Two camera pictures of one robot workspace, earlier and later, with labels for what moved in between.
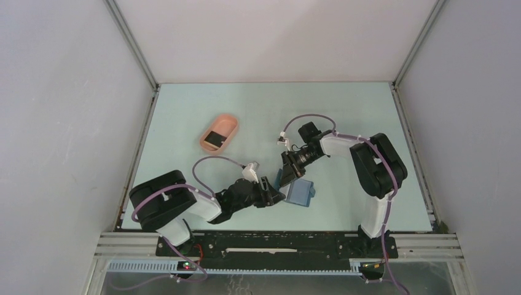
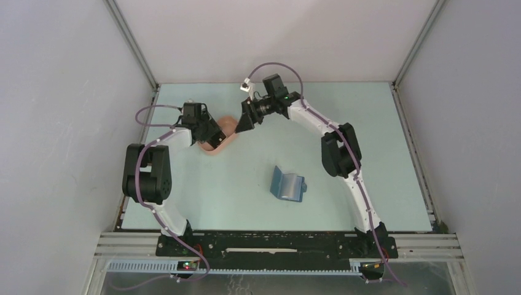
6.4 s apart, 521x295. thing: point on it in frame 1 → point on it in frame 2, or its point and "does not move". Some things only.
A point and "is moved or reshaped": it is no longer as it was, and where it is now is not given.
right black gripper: x=292 y=169 → x=250 y=116
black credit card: x=215 y=138 does not move
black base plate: x=280 y=250 does not move
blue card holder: x=298 y=192 is moved or reshaped
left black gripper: x=268 y=196 → x=212 y=127
